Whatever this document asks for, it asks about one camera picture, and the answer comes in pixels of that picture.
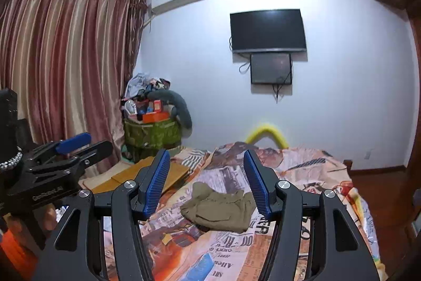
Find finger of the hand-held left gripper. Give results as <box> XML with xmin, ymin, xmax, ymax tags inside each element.
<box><xmin>29</xmin><ymin>140</ymin><xmax>114</xmax><ymax>175</ymax></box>
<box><xmin>24</xmin><ymin>132</ymin><xmax>93</xmax><ymax>160</ymax></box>

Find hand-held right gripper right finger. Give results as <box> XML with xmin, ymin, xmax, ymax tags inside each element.
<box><xmin>243</xmin><ymin>149</ymin><xmax>390</xmax><ymax>281</ymax></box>

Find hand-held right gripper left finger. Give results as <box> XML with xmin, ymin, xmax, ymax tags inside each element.
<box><xmin>33</xmin><ymin>149</ymin><xmax>172</xmax><ymax>281</ymax></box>

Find olive green pants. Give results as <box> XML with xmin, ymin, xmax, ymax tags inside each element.
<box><xmin>180</xmin><ymin>182</ymin><xmax>255</xmax><ymax>233</ymax></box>

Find person's left forearm orange sleeve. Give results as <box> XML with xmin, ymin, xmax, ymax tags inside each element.
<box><xmin>0</xmin><ymin>228</ymin><xmax>38</xmax><ymax>280</ymax></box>

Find person's left hand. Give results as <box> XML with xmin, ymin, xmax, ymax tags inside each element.
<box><xmin>39</xmin><ymin>202</ymin><xmax>58</xmax><ymax>232</ymax></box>

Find beige bedside table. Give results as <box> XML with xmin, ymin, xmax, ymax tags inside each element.
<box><xmin>79</xmin><ymin>169</ymin><xmax>112</xmax><ymax>189</ymax></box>

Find printed newspaper pattern blanket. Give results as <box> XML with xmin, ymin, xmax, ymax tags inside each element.
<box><xmin>99</xmin><ymin>141</ymin><xmax>382</xmax><ymax>281</ymax></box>

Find green patterned storage bag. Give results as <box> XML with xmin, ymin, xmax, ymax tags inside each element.
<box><xmin>123</xmin><ymin>118</ymin><xmax>183</xmax><ymax>152</ymax></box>

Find yellow plush toy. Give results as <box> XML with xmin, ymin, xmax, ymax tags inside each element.
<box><xmin>245</xmin><ymin>124</ymin><xmax>290</xmax><ymax>148</ymax></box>

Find orange box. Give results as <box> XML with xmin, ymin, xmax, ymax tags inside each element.
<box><xmin>142</xmin><ymin>111</ymin><xmax>169</xmax><ymax>124</ymax></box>

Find grey plush pillow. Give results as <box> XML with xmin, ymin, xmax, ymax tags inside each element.
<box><xmin>149</xmin><ymin>89</ymin><xmax>193</xmax><ymax>130</ymax></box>

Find pile of clothes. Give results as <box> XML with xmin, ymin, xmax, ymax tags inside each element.
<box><xmin>125</xmin><ymin>72</ymin><xmax>172</xmax><ymax>102</ymax></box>

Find striped pink curtain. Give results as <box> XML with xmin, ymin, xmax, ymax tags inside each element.
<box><xmin>0</xmin><ymin>0</ymin><xmax>147</xmax><ymax>176</ymax></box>

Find black hanging cable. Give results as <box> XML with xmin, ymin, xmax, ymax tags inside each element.
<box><xmin>273</xmin><ymin>71</ymin><xmax>293</xmax><ymax>104</ymax></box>

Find small black wall monitor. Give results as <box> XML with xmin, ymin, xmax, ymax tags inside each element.
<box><xmin>250</xmin><ymin>52</ymin><xmax>293</xmax><ymax>85</ymax></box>

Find black wall television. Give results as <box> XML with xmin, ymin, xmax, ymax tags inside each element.
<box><xmin>229</xmin><ymin>9</ymin><xmax>307</xmax><ymax>54</ymax></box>

